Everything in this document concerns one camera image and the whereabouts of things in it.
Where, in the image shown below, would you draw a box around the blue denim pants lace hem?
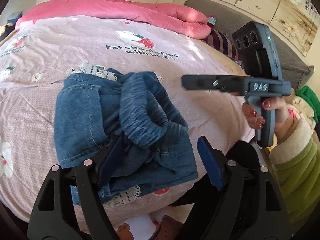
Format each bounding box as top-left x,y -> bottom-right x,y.
54,62 -> 198,209

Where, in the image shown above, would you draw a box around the right hand red nails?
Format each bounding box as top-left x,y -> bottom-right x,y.
241,96 -> 295,144

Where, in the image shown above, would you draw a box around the left hand thumb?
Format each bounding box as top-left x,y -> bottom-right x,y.
117,223 -> 134,240

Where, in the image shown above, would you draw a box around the grey quilted headboard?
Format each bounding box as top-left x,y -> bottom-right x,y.
185,0 -> 314,90

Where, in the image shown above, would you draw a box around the purple striped pillow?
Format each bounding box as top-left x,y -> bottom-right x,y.
202,29 -> 242,61

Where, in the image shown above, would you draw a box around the pile of colourful clothes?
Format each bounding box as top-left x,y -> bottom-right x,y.
285,86 -> 319,131

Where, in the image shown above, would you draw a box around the green sleeve cream cuff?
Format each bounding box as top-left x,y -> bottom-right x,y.
270,119 -> 319,232

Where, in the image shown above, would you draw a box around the pink folded quilt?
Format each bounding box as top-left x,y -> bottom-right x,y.
15,0 -> 211,40

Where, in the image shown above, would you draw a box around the pink strawberry print bedsheet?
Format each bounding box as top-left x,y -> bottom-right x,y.
1,16 -> 254,222

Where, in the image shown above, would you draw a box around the phone on gripper mount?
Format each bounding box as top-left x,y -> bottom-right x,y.
232,21 -> 283,80

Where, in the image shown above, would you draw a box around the blossom wall painting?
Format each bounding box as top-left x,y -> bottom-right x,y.
221,0 -> 319,56

